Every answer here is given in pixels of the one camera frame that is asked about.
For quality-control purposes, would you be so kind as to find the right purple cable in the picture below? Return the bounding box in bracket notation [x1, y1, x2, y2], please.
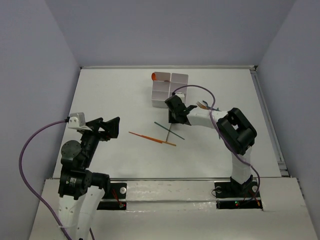
[171, 84, 261, 201]

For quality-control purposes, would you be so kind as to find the white left divided container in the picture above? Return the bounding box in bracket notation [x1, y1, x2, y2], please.
[151, 71, 171, 108]

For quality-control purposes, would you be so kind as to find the teal spoon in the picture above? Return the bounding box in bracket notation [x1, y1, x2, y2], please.
[202, 100, 220, 111]

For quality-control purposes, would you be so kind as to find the purple cable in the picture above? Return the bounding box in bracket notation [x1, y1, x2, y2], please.
[19, 119, 76, 240]
[171, 84, 261, 201]

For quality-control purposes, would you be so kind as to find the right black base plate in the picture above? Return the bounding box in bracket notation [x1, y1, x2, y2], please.
[211, 181, 263, 210]

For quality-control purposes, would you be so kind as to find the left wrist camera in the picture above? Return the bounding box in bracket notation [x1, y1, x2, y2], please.
[67, 112, 90, 131]

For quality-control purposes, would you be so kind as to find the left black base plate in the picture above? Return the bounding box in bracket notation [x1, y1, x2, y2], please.
[97, 181, 127, 211]

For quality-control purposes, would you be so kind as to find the yellow-orange chopstick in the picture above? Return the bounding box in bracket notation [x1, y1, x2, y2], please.
[141, 135, 177, 147]

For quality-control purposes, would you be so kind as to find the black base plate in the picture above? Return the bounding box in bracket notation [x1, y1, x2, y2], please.
[97, 181, 127, 211]
[211, 181, 263, 210]

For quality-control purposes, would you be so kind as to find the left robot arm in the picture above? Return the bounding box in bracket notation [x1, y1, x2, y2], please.
[58, 112, 120, 240]

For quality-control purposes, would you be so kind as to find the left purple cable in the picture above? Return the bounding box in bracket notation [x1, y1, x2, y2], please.
[19, 119, 76, 240]

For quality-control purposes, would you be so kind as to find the orange fork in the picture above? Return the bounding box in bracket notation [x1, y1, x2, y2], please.
[196, 101, 210, 110]

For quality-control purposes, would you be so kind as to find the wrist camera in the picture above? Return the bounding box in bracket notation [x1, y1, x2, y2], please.
[67, 112, 90, 131]
[175, 92, 186, 102]

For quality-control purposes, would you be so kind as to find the orange spoon in container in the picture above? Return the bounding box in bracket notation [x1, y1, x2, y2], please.
[151, 72, 158, 81]

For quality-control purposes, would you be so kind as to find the white right divided container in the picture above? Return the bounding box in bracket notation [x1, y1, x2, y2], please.
[168, 73, 189, 104]

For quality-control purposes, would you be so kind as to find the teal chopstick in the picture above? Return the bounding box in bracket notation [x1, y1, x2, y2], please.
[154, 121, 185, 140]

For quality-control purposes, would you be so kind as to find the orange chopstick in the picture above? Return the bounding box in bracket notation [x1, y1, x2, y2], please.
[128, 131, 163, 144]

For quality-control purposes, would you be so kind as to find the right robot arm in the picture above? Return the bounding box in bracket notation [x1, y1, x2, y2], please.
[164, 94, 257, 196]

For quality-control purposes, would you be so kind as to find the white divided container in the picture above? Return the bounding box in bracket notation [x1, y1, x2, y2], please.
[151, 71, 171, 108]
[168, 73, 189, 104]

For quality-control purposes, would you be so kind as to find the brown fork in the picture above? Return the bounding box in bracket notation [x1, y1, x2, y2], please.
[165, 124, 172, 142]

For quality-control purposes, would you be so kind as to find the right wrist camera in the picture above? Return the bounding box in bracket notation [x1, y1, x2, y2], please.
[175, 92, 186, 102]

